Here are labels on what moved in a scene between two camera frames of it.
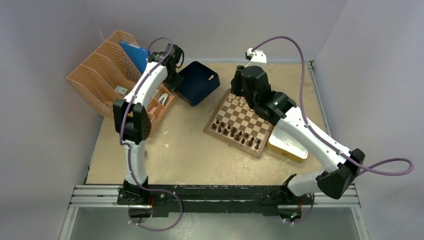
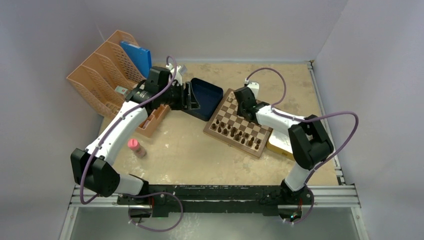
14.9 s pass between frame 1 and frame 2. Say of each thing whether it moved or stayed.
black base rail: stayed
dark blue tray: moved
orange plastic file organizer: stayed
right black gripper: moved
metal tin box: stayed
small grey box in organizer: stayed
